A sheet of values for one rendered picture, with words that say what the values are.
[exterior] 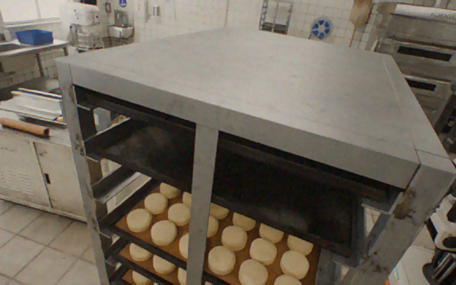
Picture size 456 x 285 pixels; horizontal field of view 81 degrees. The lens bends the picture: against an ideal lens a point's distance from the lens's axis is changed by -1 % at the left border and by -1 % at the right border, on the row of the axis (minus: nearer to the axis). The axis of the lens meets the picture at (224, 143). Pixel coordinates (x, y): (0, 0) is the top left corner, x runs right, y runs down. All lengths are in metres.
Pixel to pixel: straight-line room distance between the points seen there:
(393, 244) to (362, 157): 0.10
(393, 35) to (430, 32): 0.46
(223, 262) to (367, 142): 0.33
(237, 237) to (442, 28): 4.62
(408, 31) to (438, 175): 4.55
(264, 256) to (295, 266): 0.06
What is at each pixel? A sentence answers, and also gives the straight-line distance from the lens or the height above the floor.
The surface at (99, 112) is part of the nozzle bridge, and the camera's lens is 1.87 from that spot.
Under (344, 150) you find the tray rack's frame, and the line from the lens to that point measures 0.28.
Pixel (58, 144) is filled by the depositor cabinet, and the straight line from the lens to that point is 2.23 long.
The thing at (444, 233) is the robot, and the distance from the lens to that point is 2.21.
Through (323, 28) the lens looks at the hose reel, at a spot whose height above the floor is 1.46.
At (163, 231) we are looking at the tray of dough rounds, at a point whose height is 1.51.
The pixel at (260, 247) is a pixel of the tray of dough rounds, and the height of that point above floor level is 1.51.
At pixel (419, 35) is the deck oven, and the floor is 1.65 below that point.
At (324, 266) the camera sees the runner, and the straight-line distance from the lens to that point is 0.48.
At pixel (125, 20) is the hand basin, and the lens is 6.84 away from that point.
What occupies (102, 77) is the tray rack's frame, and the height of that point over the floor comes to 1.81.
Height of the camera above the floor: 1.93
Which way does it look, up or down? 30 degrees down
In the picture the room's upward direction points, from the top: 8 degrees clockwise
